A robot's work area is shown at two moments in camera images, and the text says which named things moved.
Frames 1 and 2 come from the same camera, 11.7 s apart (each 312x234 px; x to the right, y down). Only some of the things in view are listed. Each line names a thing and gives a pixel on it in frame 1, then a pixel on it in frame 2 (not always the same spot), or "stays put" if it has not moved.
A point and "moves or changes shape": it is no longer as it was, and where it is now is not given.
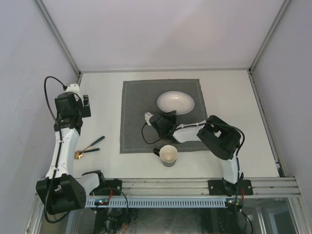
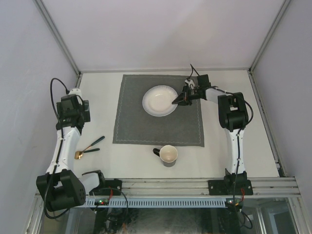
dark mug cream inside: (168, 154) stays put
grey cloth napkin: (140, 97) moves or changes shape
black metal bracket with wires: (110, 187) stays put
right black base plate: (243, 187) stays put
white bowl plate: (182, 102) moves or changes shape
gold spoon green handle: (78, 154) stays put
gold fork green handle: (91, 150) stays put
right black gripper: (172, 115) to (183, 99)
